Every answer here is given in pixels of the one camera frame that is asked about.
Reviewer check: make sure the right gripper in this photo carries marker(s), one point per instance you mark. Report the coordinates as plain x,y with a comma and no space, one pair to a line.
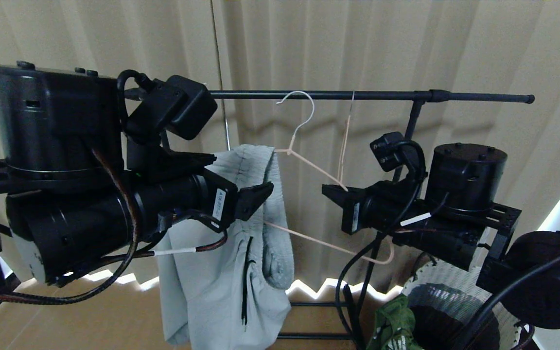
377,209

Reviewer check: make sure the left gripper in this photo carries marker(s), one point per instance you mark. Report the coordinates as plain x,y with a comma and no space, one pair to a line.
76,228

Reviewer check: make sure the pink clothes hanger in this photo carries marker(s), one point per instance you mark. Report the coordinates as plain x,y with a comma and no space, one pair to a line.
309,239
347,136

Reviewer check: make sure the pale grey shorts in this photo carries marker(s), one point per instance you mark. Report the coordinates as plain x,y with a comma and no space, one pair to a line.
202,291

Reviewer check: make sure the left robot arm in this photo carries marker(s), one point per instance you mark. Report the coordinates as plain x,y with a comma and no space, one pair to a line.
56,121

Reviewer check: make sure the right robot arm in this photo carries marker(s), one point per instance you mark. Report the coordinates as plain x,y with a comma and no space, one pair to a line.
469,175

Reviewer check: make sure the black clothes rack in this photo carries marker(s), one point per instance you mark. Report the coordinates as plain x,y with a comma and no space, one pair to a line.
382,95

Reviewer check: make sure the white laundry basket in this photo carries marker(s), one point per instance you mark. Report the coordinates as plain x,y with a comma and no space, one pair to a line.
426,282

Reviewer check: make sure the green printed garment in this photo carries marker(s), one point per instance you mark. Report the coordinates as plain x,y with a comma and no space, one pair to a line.
394,321

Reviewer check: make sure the beige curtain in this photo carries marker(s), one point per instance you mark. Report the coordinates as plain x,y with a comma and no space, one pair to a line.
406,43

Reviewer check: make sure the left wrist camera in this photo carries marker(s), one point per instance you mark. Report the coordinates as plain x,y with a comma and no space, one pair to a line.
183,107

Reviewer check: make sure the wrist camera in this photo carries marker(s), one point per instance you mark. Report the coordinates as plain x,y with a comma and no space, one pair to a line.
392,150
183,107

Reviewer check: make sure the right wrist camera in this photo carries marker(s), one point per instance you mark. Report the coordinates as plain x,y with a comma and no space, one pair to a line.
392,150

